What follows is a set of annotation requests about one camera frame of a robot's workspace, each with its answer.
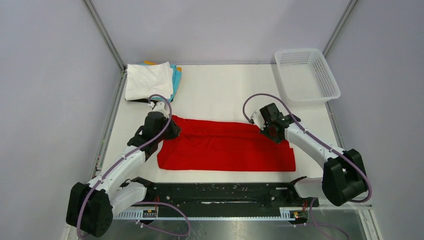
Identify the red t-shirt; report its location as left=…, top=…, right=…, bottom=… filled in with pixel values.
left=157, top=115, right=297, bottom=172

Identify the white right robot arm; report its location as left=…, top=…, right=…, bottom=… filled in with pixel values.
left=250, top=103, right=372, bottom=206

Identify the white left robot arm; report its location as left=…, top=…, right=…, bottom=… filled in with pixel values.
left=65, top=110, right=181, bottom=237

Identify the folded black t-shirt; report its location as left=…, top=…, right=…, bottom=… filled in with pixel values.
left=126, top=98, right=158, bottom=104

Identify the folded white t-shirt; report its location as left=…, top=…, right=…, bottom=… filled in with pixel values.
left=124, top=62, right=174, bottom=101

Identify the folded blue t-shirt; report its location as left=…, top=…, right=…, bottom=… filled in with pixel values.
left=138, top=63, right=182, bottom=103

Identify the white plastic basket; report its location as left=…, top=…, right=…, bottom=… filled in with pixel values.
left=274, top=48, right=341, bottom=106

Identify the folded yellow t-shirt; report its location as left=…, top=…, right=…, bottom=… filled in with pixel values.
left=143, top=60, right=182, bottom=72

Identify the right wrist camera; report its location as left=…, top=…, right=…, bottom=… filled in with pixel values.
left=249, top=110, right=265, bottom=130

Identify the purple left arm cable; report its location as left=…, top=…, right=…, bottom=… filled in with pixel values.
left=76, top=94, right=192, bottom=239

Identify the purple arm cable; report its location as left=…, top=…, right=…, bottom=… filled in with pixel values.
left=76, top=94, right=192, bottom=239
left=242, top=93, right=374, bottom=240

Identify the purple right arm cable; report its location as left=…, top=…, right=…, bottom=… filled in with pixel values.
left=242, top=93, right=374, bottom=240

